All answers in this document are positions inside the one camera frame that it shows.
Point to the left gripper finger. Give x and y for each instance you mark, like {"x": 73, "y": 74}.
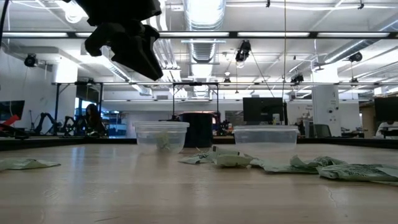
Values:
{"x": 140, "y": 53}

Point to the green stevia packet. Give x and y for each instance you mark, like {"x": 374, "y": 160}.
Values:
{"x": 280, "y": 168}
{"x": 196, "y": 159}
{"x": 357, "y": 172}
{"x": 323, "y": 161}
{"x": 163, "y": 141}
{"x": 25, "y": 164}
{"x": 231, "y": 160}

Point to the black background robot arm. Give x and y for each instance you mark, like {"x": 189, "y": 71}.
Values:
{"x": 46, "y": 119}

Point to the small clear plastic container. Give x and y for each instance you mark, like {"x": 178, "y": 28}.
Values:
{"x": 146, "y": 133}

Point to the person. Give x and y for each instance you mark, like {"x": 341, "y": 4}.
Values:
{"x": 93, "y": 119}
{"x": 387, "y": 127}

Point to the black mug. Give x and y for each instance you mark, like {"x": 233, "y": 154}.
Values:
{"x": 200, "y": 130}

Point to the black computer monitor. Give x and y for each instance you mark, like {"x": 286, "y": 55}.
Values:
{"x": 262, "y": 109}
{"x": 386, "y": 109}

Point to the large clear plastic container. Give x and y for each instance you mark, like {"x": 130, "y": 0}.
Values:
{"x": 265, "y": 138}

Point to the black office chair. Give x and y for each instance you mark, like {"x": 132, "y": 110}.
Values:
{"x": 321, "y": 130}

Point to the black background rig frame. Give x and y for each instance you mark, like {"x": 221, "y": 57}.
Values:
{"x": 195, "y": 83}

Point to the silver ventilation duct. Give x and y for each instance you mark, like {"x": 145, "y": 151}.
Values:
{"x": 203, "y": 31}

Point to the black ceiling camera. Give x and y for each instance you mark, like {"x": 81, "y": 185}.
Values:
{"x": 243, "y": 51}
{"x": 30, "y": 60}
{"x": 355, "y": 57}

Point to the black wall screen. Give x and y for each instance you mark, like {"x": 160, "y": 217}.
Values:
{"x": 11, "y": 109}

